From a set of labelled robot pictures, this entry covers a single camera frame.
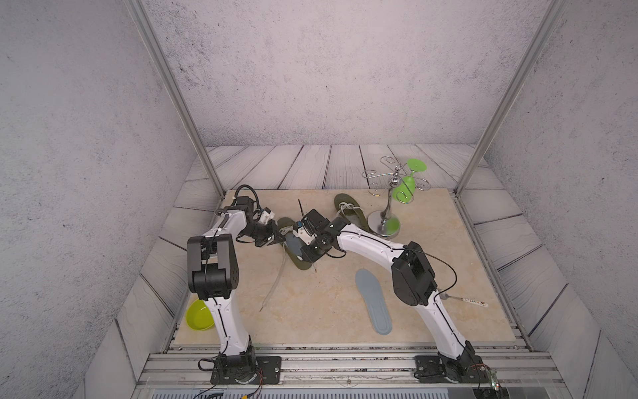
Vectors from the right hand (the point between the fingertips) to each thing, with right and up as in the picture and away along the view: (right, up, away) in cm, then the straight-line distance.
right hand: (306, 256), depth 91 cm
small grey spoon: (+48, -13, -5) cm, 50 cm away
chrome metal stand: (+33, +28, -4) cm, 43 cm away
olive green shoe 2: (+16, +18, +14) cm, 28 cm away
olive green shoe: (-11, +10, +16) cm, 22 cm away
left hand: (-8, +6, +4) cm, 11 cm away
